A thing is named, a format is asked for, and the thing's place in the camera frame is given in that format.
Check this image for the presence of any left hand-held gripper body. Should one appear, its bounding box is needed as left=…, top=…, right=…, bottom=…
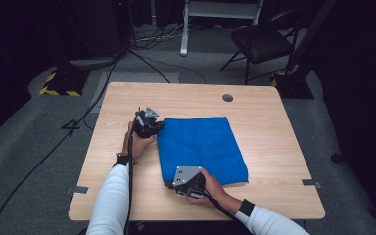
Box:
left=132, top=106, right=162, bottom=139

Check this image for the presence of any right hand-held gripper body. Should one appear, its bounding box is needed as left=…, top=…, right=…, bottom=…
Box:
left=171, top=165, right=208, bottom=200

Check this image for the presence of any blue cloth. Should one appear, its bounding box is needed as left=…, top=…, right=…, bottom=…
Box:
left=156, top=116, right=250, bottom=187

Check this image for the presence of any person's left hand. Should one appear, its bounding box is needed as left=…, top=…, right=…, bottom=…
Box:
left=121, top=120, right=157, bottom=162

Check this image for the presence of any person's right hand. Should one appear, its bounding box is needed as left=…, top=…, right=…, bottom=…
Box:
left=185, top=168, right=233, bottom=209

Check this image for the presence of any hazard striped stand base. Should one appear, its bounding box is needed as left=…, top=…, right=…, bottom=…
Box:
left=38, top=67, right=92, bottom=98

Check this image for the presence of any grey tape piece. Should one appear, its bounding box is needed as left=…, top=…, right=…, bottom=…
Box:
left=301, top=178, right=324, bottom=190
left=65, top=185, right=89, bottom=196

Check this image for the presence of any white metal stand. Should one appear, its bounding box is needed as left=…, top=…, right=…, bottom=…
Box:
left=179, top=0, right=264, bottom=57

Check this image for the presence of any dark equipment cabinet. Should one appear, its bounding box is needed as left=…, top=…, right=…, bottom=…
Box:
left=60, top=0, right=135, bottom=70

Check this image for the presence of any black folding chair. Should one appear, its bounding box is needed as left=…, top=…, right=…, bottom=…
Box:
left=219, top=7, right=307, bottom=86

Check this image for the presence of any black stand with base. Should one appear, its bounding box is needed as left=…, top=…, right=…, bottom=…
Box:
left=269, top=0, right=339, bottom=100

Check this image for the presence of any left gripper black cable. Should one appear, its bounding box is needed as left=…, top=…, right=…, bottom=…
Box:
left=122, top=128, right=135, bottom=235

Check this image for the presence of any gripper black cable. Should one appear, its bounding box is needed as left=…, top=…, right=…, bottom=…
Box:
left=203, top=190, right=253, bottom=235
left=122, top=128, right=135, bottom=235

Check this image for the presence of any beaded bracelet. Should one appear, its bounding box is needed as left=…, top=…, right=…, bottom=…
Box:
left=115, top=151, right=139, bottom=165

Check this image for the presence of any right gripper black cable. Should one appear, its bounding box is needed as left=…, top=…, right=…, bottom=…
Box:
left=203, top=190, right=253, bottom=235

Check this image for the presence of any thin black floor cable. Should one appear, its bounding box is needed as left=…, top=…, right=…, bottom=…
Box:
left=127, top=48, right=208, bottom=84

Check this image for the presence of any bundle of floor cables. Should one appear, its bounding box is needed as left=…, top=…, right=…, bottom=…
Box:
left=128, top=19, right=190, bottom=51

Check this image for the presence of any long black floor cable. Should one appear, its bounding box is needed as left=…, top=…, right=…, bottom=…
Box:
left=0, top=57, right=120, bottom=235

